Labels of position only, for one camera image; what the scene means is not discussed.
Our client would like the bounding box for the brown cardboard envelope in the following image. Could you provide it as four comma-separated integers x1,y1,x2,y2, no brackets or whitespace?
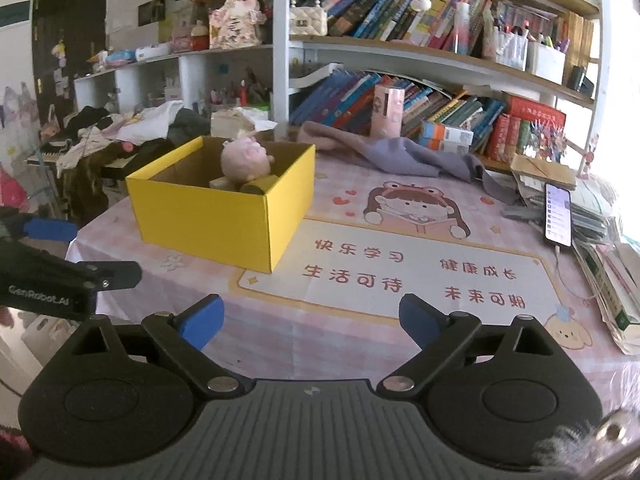
510,155,576,190

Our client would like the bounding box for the white bookshelf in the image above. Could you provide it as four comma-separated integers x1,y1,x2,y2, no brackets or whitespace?
272,0,601,172

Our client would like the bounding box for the pink plush pig toy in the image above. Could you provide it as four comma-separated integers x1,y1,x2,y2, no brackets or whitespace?
220,136,274,185

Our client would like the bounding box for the stack of papers and books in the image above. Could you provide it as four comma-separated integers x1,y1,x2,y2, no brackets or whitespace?
504,173,640,357

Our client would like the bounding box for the red book box set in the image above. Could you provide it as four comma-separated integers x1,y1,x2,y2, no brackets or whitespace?
483,93,566,164

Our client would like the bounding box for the white low side shelf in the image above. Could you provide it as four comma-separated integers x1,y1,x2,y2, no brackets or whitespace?
74,44,272,115

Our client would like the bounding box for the smartphone with lit screen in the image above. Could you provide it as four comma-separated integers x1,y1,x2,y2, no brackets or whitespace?
544,183,573,248

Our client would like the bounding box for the orange white blue box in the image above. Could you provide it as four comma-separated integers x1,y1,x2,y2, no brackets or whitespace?
418,122,474,155

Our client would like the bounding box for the yellow cardboard box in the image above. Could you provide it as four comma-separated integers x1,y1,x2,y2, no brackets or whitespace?
126,136,316,273

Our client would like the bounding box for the purple grey cloth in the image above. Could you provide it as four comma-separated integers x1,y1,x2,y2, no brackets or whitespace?
296,122,520,205

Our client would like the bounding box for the white power adapter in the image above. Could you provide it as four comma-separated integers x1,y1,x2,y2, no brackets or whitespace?
209,177,239,192

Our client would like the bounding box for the white quilted pearl handbag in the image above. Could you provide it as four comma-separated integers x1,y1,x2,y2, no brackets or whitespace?
290,0,328,37

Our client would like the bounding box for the pink printed table mat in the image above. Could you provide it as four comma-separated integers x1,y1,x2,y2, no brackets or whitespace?
67,158,639,406

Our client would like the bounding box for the pile of clothes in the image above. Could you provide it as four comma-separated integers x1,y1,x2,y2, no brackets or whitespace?
47,101,210,226

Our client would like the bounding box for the yellow tape roll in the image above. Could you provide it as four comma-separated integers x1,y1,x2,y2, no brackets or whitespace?
240,174,279,195

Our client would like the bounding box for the floral patterned gift bag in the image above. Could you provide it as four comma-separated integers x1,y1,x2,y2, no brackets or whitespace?
209,0,266,50

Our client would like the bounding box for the white pen holder box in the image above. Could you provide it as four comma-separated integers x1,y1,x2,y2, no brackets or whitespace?
526,42,565,84

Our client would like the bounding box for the pink carton box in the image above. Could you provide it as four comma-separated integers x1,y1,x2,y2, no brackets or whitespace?
370,84,405,139

